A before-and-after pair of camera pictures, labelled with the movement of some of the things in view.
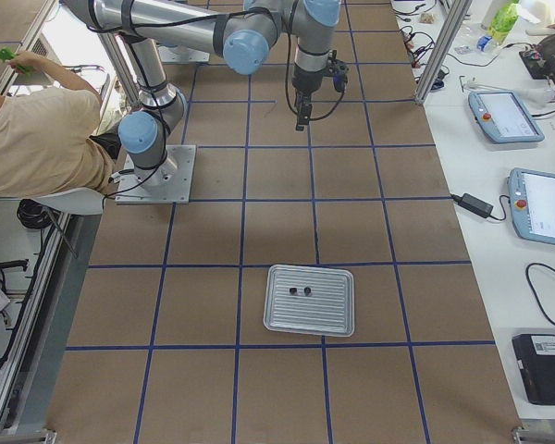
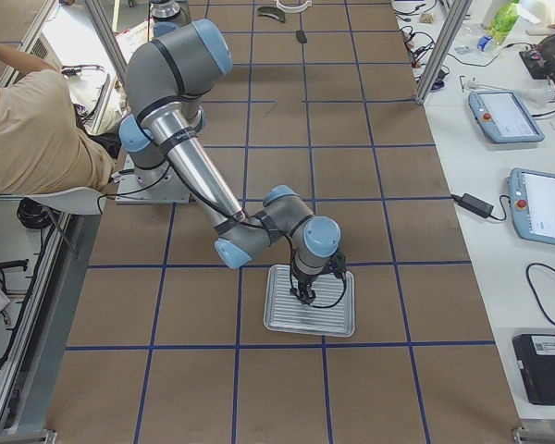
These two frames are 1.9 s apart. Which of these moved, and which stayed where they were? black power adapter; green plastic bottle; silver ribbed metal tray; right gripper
Moved: right gripper
Stayed: green plastic bottle; silver ribbed metal tray; black power adapter
